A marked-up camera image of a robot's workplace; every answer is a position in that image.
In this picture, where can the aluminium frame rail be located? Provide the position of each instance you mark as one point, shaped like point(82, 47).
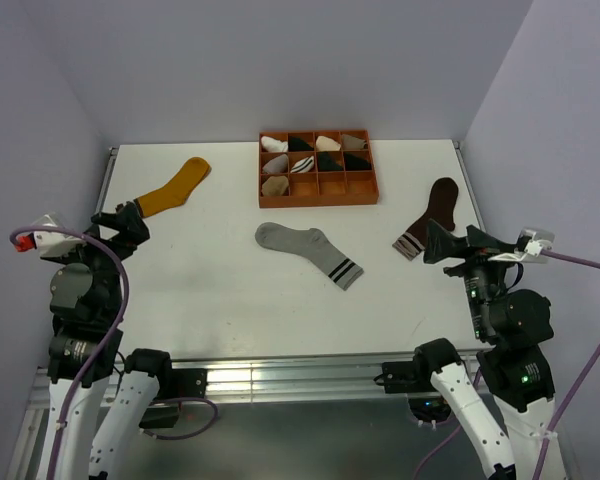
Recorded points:
point(251, 381)

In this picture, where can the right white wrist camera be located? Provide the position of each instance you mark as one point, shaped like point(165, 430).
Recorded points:
point(529, 247)

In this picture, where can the beige rolled sock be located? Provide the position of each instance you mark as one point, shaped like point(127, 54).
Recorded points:
point(274, 186)

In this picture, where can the black rolled sock top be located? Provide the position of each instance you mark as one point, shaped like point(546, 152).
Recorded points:
point(298, 144)

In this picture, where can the white black striped rolled sock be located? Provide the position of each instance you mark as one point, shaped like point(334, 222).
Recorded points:
point(304, 165)

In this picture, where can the black rolled sock right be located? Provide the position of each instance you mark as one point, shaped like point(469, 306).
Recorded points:
point(354, 162)

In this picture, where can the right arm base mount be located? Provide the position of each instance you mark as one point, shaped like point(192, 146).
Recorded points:
point(426, 406)

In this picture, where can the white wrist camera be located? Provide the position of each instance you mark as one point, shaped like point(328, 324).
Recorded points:
point(48, 244)
point(529, 247)

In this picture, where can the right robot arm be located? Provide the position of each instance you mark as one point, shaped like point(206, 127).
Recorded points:
point(514, 322)

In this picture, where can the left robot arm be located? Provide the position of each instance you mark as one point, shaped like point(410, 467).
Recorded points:
point(88, 303)

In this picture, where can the orange compartment tray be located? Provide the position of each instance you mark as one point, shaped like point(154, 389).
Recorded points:
point(315, 188)

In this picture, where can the dark brown sock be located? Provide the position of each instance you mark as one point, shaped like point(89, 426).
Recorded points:
point(441, 205)

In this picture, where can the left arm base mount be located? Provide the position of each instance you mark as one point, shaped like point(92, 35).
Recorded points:
point(180, 395)

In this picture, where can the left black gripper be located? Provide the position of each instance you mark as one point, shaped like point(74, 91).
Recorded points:
point(131, 229)

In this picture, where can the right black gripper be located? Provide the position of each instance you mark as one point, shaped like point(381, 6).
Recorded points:
point(440, 242)

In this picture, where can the cream rolled sock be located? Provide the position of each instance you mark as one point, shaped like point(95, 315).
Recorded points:
point(324, 143)

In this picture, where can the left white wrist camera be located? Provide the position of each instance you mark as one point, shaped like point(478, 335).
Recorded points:
point(48, 244)

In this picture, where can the taupe rolled sock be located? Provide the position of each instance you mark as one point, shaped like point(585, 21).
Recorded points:
point(350, 142)

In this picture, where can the grey sock black stripes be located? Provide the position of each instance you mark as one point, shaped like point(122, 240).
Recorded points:
point(313, 245)

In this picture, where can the mustard yellow sock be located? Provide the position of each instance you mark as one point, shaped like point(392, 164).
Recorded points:
point(176, 191)

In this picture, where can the grey rolled sock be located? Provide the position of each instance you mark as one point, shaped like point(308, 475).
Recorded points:
point(276, 165)

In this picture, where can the dark green rolled sock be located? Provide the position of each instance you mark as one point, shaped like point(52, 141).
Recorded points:
point(327, 163)

